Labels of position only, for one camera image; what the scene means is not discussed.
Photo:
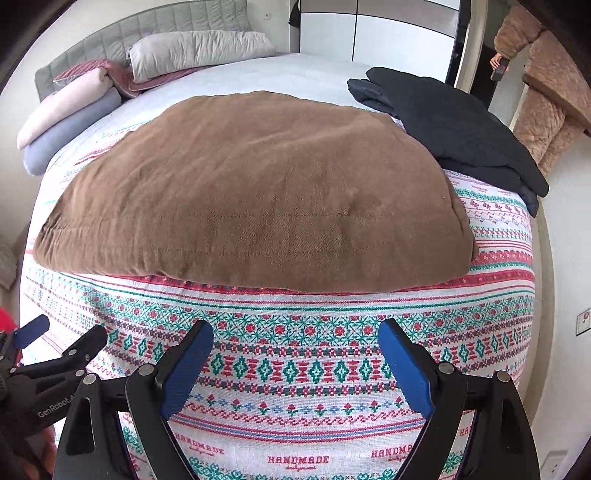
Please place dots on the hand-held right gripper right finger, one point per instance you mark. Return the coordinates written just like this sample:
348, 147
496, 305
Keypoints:
406, 364

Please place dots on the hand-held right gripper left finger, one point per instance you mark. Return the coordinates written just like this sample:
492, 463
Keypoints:
184, 369

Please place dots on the black folded coat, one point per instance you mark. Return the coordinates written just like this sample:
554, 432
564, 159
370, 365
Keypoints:
438, 115

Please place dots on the blue-grey pillow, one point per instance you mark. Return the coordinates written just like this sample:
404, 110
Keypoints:
60, 143

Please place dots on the white wardrobe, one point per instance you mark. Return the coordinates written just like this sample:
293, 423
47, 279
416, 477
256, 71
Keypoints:
392, 27

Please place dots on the brown coat with fur hood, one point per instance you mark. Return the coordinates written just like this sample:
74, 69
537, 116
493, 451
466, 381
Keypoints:
254, 198

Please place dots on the pink pillow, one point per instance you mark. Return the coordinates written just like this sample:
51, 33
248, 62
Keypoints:
64, 106

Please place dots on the light grey pillow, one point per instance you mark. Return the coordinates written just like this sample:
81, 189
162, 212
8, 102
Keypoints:
198, 50

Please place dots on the smartphone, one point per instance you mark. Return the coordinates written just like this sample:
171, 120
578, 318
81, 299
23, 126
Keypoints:
499, 71

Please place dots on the red green patterned blanket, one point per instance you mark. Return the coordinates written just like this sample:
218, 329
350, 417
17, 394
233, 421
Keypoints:
300, 332

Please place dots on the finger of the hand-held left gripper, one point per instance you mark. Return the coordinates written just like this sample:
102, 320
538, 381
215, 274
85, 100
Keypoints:
31, 331
78, 350

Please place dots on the red chair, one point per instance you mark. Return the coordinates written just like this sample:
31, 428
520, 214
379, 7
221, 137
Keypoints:
4, 318

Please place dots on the grey padded headboard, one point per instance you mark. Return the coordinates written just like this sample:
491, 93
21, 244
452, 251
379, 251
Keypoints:
138, 27

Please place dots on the bed with grey sheet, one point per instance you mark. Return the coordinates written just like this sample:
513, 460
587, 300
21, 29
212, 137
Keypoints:
314, 74

